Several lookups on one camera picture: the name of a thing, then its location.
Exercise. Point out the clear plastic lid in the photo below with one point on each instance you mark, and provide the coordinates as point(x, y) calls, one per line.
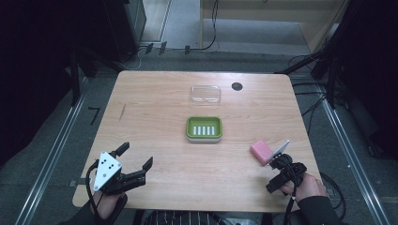
point(205, 94)

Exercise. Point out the green soap dish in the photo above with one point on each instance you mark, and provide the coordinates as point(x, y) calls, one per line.
point(204, 129)

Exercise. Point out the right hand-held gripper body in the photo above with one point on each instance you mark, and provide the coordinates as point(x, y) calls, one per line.
point(289, 175)

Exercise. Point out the pink soap bar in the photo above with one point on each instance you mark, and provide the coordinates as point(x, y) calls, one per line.
point(261, 152)

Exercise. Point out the metal floor rail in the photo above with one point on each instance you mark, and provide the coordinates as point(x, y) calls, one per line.
point(53, 156)
point(353, 159)

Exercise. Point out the black stand pole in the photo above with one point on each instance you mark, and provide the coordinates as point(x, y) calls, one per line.
point(75, 78)

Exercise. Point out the person's right hand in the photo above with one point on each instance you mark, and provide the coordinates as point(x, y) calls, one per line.
point(309, 187)

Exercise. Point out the black cabinet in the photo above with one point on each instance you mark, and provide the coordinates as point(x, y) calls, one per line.
point(123, 28)

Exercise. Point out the black power plug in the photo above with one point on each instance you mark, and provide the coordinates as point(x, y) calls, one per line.
point(162, 47)
point(149, 48)

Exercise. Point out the black round table grommet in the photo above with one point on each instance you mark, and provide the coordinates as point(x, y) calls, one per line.
point(237, 86)

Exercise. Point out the light wooden furniture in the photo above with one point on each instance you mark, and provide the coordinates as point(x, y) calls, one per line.
point(266, 12)

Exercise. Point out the black stand leg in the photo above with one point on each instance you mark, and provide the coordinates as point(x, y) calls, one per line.
point(300, 62)

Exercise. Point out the person's striped clothing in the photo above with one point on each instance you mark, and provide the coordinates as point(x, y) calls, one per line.
point(178, 218)

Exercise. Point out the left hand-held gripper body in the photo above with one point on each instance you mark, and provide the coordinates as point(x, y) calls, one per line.
point(106, 170)

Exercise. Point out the person's left hand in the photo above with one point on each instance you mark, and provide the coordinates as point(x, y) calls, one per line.
point(105, 204)

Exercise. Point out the black tape floor mark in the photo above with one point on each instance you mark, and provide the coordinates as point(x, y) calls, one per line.
point(94, 114)

